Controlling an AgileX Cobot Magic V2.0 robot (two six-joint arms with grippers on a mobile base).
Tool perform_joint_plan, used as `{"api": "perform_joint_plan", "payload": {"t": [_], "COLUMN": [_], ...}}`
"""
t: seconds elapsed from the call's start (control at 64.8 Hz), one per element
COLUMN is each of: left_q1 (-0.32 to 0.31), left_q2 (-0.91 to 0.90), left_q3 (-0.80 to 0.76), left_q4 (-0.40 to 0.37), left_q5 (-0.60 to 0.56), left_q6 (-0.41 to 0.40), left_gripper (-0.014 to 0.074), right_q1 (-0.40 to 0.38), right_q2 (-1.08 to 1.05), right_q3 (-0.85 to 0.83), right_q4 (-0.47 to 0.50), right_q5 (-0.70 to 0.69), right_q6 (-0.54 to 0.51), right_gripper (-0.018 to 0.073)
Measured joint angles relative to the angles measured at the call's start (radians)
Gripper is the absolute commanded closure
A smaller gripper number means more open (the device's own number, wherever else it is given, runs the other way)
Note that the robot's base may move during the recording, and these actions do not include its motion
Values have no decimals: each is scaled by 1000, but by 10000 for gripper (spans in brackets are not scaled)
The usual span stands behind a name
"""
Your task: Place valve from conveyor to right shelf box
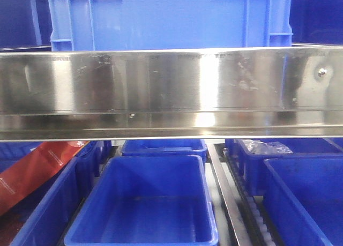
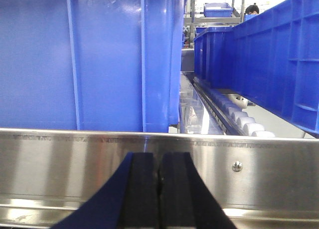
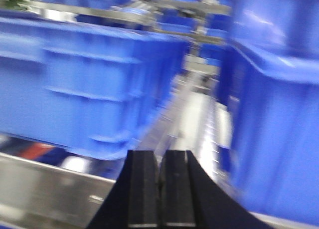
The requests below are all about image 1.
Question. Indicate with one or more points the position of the large blue crate upper shelf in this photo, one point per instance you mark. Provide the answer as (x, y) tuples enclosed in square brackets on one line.
[(168, 24)]

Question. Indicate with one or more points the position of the blue bin centre rear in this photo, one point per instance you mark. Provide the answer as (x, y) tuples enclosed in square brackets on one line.
[(153, 147)]

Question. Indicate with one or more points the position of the blue bin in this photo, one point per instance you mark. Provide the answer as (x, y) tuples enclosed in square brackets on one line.
[(256, 169), (42, 217), (308, 211), (153, 147), (160, 200)]

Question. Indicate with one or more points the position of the blue bin centre front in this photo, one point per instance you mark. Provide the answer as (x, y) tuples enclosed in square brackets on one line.
[(160, 200)]

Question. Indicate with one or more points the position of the clear plastic bag in bin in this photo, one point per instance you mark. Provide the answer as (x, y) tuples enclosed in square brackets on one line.
[(259, 147)]

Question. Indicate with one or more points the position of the blue bin right rear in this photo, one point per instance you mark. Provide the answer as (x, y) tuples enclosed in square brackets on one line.
[(256, 169)]

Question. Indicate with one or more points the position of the white roller track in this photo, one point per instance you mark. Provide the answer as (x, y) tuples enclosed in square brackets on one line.
[(254, 222)]

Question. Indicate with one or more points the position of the blue bin right front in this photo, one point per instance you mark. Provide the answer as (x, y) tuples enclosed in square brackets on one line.
[(308, 211)]

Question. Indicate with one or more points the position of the blue bin left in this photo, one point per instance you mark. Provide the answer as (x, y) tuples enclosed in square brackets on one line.
[(42, 217)]

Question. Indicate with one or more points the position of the red package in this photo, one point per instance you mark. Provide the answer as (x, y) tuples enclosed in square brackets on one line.
[(33, 170)]

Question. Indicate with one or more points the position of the stainless steel shelf rail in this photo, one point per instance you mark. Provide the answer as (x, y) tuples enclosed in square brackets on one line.
[(191, 93)]

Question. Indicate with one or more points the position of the steel divider rail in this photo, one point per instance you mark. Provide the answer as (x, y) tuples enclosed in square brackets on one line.
[(236, 227)]

